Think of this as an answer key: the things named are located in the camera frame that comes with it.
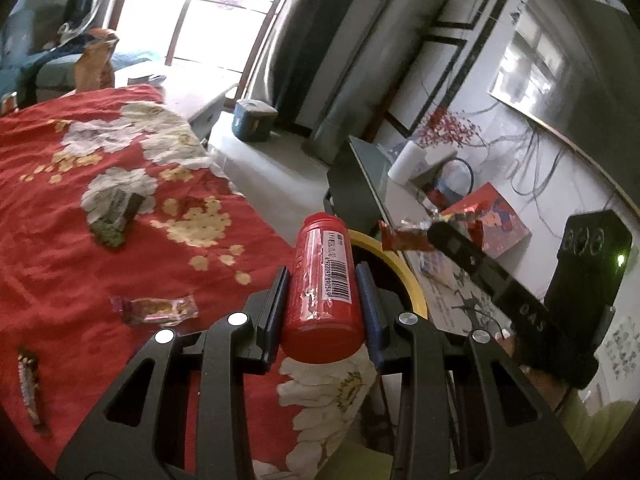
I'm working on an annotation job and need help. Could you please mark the wall-mounted television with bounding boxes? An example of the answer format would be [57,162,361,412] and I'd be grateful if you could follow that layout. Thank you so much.
[487,0,640,196]

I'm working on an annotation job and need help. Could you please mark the red plastic bottle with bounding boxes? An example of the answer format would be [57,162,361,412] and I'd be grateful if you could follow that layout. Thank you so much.
[280,212,366,363]

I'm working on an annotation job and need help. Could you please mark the grey standing air conditioner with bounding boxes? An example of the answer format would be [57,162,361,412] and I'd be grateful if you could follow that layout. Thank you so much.
[302,0,453,163]

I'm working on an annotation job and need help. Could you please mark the pink snack bar wrapper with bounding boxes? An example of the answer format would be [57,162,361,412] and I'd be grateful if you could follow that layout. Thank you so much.
[109,294,200,327]

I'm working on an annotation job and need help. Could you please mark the red berry branches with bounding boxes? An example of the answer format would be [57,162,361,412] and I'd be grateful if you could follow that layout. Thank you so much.
[417,107,481,148]

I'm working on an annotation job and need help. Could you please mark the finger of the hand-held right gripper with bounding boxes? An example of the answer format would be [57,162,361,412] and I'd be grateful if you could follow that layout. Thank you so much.
[427,221,512,297]

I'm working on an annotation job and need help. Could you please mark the green dark wrapper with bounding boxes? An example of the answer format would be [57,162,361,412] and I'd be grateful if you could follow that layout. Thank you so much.
[89,189,146,250]

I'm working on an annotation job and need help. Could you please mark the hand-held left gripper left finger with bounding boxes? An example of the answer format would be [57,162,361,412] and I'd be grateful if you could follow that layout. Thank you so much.
[55,265,292,480]

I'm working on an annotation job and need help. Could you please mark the yellow-rimmed bin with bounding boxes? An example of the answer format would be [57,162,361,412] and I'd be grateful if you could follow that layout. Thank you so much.
[347,229,430,322]

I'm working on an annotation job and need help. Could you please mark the pale picture card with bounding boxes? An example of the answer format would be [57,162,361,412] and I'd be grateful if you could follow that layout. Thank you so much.
[422,147,458,187]

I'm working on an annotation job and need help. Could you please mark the person's right forearm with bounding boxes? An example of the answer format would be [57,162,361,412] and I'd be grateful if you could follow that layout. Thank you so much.
[557,387,640,468]

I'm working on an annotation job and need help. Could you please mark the red floral blanket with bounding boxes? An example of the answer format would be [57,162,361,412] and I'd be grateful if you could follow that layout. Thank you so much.
[0,85,381,480]

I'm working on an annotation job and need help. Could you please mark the dark grey long curtain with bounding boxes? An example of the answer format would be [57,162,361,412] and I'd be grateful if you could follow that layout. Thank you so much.
[245,0,401,131]

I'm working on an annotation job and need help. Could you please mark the glass-top television stand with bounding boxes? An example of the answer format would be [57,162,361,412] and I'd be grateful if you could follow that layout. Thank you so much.
[325,135,640,411]

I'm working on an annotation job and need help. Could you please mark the white round object black hoop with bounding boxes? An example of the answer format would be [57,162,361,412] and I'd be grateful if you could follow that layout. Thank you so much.
[440,157,474,202]

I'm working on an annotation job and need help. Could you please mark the dark cloth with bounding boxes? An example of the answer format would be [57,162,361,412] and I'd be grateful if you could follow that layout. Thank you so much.
[20,35,101,91]

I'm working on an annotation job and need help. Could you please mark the blue heart-print sofa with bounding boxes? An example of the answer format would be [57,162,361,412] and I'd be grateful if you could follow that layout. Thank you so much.
[0,5,166,106]

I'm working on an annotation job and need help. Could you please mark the blue storage stool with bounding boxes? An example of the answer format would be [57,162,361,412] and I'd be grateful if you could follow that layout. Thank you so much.
[234,99,278,142]

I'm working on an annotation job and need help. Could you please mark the orange paper bag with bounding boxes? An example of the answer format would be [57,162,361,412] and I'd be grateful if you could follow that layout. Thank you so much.
[75,30,121,92]

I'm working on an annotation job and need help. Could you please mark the person's right hand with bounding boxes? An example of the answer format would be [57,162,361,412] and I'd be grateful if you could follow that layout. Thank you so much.
[492,330,571,413]

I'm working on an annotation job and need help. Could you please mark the glass balcony door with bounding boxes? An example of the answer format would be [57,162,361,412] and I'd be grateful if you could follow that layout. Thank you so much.
[115,0,306,73]

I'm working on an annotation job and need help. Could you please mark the clear pastel bead box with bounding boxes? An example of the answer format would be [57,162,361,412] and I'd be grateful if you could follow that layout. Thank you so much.
[415,250,453,283]

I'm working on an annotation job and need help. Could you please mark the white paper roll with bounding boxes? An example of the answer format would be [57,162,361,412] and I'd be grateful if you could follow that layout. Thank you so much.
[387,140,431,183]

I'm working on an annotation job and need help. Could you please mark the white coffee table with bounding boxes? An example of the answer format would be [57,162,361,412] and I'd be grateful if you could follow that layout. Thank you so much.
[127,74,241,148]

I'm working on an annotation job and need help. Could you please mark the dark brown candy wrapper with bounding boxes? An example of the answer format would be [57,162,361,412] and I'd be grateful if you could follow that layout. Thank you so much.
[16,347,51,432]

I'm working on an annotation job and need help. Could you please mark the red foil wrapper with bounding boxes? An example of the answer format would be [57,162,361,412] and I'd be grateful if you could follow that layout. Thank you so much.
[377,210,486,253]

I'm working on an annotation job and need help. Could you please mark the black wall cables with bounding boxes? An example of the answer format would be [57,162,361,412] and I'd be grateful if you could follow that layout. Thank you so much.
[480,105,621,241]

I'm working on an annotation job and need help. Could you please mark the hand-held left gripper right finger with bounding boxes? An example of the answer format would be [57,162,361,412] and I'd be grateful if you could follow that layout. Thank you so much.
[354,261,586,480]

